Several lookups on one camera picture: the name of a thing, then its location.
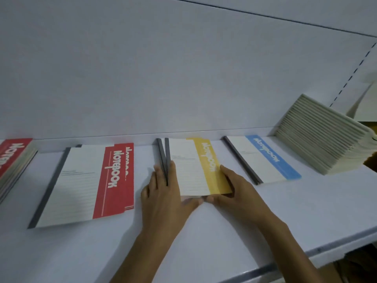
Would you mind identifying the person's right hand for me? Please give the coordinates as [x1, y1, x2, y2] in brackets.
[206, 165, 277, 226]

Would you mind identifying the person's left hand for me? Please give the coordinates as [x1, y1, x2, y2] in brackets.
[140, 160, 204, 242]

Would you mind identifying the yellow striped notebook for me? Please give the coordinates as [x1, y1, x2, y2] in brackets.
[156, 138, 204, 201]
[164, 137, 233, 197]

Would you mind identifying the person's left forearm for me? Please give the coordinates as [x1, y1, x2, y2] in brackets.
[110, 231, 178, 283]

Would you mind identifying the person's right forearm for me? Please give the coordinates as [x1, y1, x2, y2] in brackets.
[258, 214, 326, 283]

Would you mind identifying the red striped notebook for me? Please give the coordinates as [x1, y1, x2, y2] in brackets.
[75, 142, 135, 211]
[28, 145, 128, 230]

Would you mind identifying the blue striped notebook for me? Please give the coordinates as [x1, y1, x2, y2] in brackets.
[222, 134, 302, 186]

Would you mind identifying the leaning stack of cream notebooks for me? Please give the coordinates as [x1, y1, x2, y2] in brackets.
[274, 94, 377, 176]

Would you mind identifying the stack of red notebooks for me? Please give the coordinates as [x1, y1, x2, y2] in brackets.
[0, 138, 38, 204]

